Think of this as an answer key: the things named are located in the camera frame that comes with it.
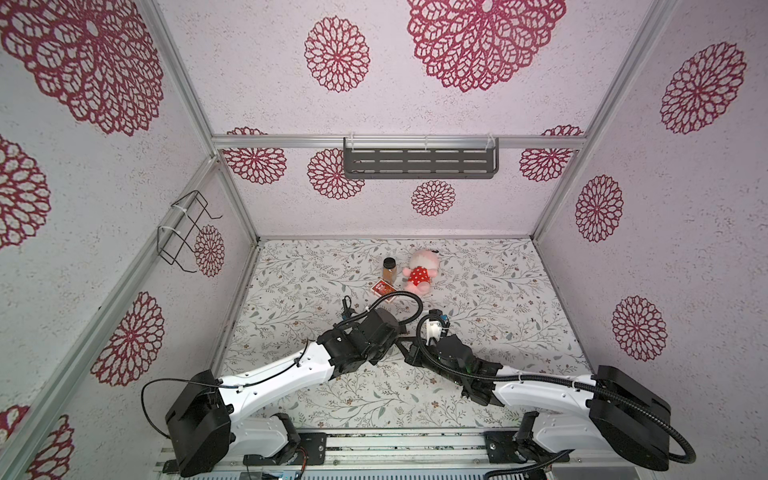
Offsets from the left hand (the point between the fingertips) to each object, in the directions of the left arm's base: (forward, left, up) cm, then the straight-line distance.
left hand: (398, 337), depth 79 cm
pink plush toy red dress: (+29, -10, -7) cm, 31 cm away
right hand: (-2, +2, +2) cm, 3 cm away
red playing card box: (+24, +4, -12) cm, 27 cm away
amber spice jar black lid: (+27, +2, -6) cm, 28 cm away
